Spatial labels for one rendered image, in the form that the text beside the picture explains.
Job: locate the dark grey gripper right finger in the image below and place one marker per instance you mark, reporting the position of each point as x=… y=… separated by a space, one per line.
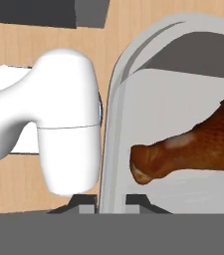
x=136 y=203

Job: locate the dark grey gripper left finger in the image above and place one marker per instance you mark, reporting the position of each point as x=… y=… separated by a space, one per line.
x=85 y=203

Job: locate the pale grey meat container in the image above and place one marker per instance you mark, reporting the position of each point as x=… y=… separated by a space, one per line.
x=156 y=99

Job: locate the brown chicken drumstick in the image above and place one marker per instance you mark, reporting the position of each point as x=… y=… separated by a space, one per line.
x=196 y=149

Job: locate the white rounded appliance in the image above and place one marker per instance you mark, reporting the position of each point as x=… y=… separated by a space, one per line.
x=67 y=109

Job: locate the dark grey box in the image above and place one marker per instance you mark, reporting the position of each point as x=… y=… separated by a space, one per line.
x=34 y=11

